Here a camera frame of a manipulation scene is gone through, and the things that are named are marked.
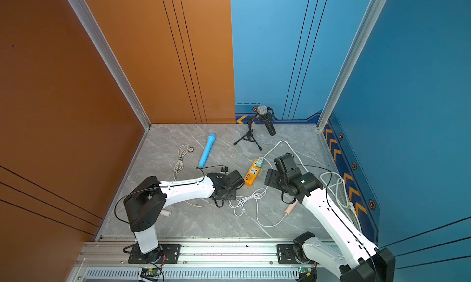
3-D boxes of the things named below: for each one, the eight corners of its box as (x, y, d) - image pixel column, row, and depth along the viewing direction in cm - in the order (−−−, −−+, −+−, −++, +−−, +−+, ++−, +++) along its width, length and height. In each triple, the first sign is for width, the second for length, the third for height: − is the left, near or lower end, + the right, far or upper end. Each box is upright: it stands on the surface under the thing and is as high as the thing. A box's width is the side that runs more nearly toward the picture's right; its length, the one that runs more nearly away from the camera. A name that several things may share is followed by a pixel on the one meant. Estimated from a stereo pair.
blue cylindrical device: (198, 166, 103) (196, 163, 100) (209, 136, 117) (208, 132, 114) (205, 167, 102) (204, 164, 99) (216, 137, 117) (215, 133, 114)
